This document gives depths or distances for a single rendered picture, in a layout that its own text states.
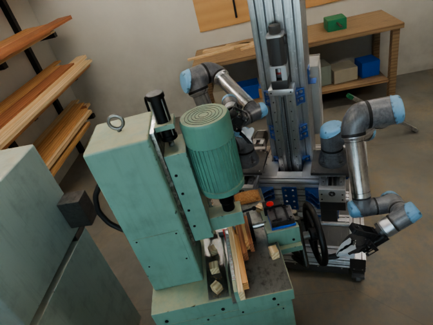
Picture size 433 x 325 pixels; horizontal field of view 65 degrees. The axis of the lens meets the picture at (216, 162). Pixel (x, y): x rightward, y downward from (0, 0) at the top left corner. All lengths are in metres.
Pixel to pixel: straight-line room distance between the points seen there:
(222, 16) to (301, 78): 2.56
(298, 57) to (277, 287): 1.13
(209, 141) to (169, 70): 3.53
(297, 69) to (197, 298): 1.22
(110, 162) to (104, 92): 3.84
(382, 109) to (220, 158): 0.68
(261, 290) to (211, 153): 0.54
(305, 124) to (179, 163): 1.03
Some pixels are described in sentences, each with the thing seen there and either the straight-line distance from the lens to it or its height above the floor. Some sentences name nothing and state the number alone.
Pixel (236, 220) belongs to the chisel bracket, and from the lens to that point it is 1.40.
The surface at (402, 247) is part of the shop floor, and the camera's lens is 2.67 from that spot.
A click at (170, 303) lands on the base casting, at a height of 0.80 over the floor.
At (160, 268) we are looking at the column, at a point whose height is 0.93.
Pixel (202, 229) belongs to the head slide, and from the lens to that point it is 1.37.
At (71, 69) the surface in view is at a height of 1.10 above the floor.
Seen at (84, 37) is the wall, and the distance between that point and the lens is 4.77.
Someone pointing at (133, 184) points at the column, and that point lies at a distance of 1.18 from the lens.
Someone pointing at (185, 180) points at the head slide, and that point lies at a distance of 1.21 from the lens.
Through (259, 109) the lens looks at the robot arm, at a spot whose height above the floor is 1.25.
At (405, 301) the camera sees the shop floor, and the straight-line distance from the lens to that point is 2.42.
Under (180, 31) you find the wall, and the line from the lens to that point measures 4.44.
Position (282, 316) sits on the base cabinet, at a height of 0.60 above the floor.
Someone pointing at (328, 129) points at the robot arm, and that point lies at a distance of 1.85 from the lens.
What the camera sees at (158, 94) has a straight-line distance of 1.11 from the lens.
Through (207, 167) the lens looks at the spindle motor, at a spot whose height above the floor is 1.34.
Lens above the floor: 2.00
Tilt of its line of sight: 33 degrees down
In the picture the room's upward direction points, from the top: 15 degrees counter-clockwise
